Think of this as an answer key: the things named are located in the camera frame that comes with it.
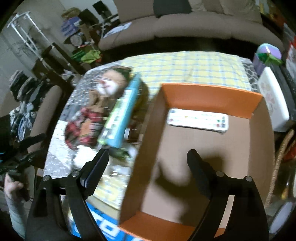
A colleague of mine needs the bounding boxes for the person left hand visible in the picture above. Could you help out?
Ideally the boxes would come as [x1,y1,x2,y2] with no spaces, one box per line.
[4,174,23,202]

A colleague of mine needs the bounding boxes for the white plastic container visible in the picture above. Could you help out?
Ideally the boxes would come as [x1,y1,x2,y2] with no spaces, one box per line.
[257,67,290,132]

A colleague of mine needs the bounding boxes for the yellow plaid tablecloth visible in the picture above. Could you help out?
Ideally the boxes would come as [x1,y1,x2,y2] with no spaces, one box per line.
[121,51,251,99]

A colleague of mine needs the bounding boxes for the white clothes rack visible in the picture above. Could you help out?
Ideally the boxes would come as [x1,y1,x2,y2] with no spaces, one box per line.
[7,11,55,70]

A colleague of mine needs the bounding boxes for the teal spray bottle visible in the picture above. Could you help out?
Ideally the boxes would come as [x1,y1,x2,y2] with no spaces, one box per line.
[98,73,141,148]

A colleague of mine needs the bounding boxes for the grey patterned table mat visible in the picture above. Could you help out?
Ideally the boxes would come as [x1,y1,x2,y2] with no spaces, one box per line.
[43,61,130,179]

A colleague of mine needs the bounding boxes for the orange cardboard box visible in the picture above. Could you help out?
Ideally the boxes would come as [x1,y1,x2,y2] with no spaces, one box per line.
[119,83,274,240]

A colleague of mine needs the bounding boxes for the white remote control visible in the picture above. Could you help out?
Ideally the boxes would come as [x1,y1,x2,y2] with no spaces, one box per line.
[166,108,229,133]

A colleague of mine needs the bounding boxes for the snowman doll plaid dress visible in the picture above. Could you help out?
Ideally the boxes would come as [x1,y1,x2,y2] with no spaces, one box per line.
[64,66,132,150]

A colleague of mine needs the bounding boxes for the black cushion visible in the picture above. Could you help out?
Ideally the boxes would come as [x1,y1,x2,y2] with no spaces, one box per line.
[153,0,192,18]

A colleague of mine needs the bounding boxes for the blue UTO sportswear box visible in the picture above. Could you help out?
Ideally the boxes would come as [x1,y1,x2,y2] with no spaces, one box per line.
[67,201,144,241]

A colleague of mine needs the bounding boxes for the brown sofa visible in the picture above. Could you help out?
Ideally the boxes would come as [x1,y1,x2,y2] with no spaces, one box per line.
[98,1,284,51]

